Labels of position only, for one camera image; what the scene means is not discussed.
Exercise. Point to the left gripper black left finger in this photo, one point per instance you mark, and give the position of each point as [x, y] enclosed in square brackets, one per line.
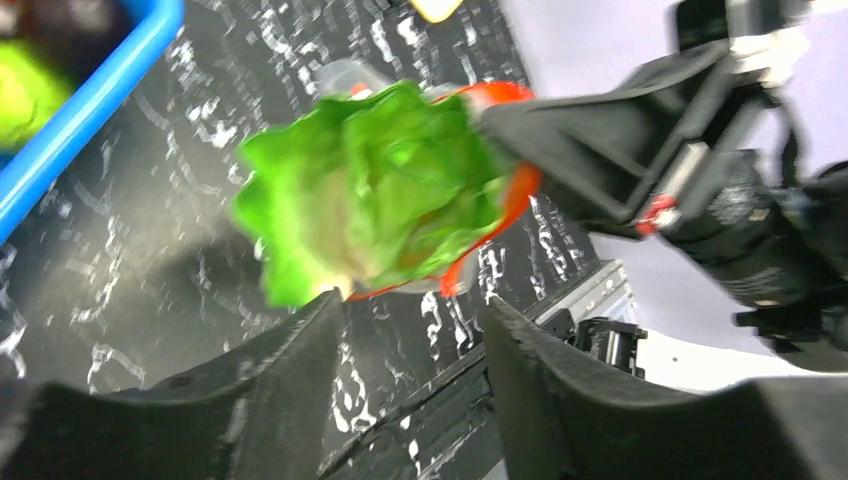
[256, 412]

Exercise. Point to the blue plastic bin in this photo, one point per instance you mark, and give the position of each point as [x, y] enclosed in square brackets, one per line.
[28, 174]

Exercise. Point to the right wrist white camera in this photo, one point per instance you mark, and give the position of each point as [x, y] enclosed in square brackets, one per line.
[764, 36]

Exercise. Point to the green toy lettuce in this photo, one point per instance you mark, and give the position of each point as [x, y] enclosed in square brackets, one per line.
[296, 204]

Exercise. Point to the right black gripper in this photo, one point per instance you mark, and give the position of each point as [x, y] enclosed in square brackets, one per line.
[660, 154]

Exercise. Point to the clear zip top bag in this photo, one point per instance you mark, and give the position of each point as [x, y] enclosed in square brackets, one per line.
[427, 191]

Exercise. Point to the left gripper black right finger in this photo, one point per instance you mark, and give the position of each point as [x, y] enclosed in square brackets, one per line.
[562, 414]

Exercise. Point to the white dry-erase board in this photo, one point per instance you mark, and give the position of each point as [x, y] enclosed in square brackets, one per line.
[435, 11]

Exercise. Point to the green toy custard apple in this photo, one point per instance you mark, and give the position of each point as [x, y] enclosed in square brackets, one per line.
[32, 91]

